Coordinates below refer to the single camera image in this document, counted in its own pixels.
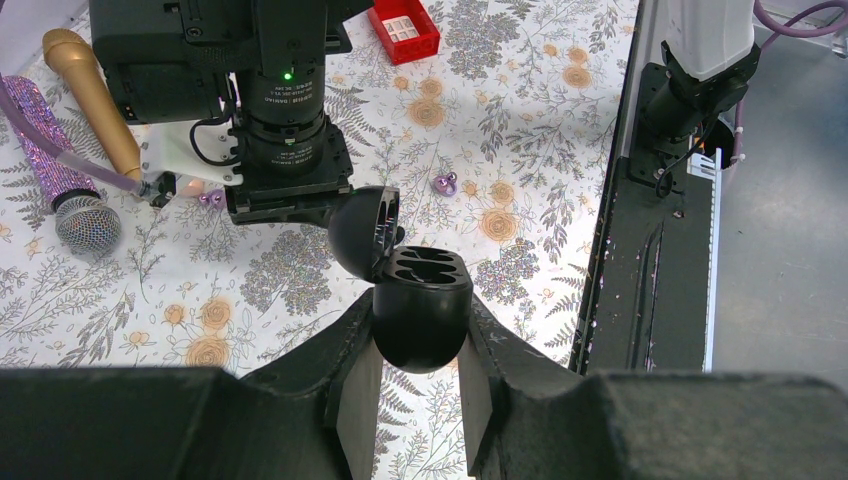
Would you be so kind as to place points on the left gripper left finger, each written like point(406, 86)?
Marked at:
point(310, 414)

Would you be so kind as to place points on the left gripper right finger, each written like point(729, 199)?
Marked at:
point(527, 417)

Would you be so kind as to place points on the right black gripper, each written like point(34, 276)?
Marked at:
point(301, 195)

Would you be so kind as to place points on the black earbud charging case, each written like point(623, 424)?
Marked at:
point(422, 296)

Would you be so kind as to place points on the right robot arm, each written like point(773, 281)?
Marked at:
point(257, 67)

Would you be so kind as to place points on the purple earbuds near front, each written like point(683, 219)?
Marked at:
point(445, 185)

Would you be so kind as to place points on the purple earbud near microphones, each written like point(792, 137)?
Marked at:
point(215, 199)

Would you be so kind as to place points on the red plastic box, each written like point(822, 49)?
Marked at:
point(405, 30)

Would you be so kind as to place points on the purple glitter microphone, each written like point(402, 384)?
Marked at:
point(83, 221)

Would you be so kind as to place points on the gold microphone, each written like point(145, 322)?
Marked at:
point(67, 54)

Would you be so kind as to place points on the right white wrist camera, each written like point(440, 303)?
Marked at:
point(170, 160)

